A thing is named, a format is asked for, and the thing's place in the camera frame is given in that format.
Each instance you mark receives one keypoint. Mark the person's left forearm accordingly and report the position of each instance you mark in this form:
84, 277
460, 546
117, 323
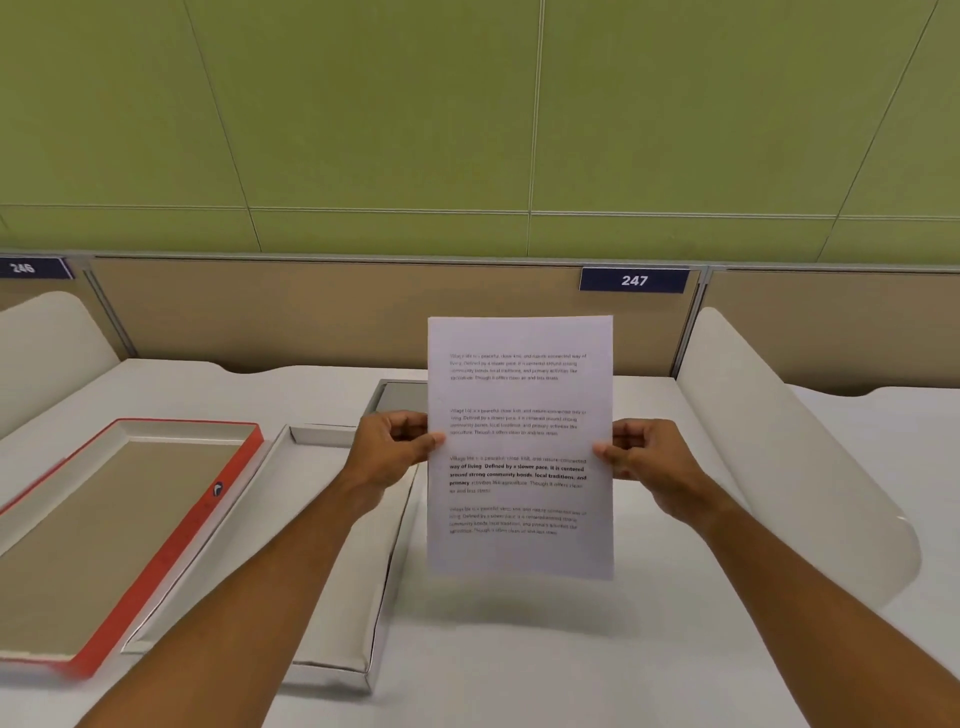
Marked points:
247, 607

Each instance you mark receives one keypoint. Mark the person's right hand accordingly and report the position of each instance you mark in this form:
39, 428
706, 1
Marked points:
664, 472

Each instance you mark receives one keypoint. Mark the white curved desk divider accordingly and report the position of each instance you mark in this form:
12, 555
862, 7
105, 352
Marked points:
780, 457
52, 352

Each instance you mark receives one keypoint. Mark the person's right thumb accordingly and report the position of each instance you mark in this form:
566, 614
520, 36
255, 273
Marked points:
613, 459

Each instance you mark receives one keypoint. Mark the person's right forearm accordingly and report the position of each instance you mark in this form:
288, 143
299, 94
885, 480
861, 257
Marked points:
810, 622

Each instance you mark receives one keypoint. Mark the white cardboard box tray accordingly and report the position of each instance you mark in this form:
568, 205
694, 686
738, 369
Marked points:
330, 592

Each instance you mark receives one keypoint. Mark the grey flat tray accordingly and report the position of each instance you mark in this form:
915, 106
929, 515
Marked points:
397, 397

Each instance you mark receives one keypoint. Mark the red cardboard box lid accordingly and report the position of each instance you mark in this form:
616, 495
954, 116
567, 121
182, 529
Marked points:
191, 525

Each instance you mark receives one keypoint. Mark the person's left thumb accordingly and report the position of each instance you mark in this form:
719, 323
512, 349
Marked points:
420, 446

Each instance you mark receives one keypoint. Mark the person's left hand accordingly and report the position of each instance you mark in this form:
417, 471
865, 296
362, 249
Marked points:
381, 461

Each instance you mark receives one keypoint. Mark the white printed paper sheet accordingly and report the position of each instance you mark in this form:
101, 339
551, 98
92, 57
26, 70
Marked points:
520, 435

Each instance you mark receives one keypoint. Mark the beige desk partition panel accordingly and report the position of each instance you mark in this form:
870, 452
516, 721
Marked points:
90, 315
337, 315
832, 330

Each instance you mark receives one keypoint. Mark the blue number label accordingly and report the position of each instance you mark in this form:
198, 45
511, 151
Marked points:
634, 280
26, 268

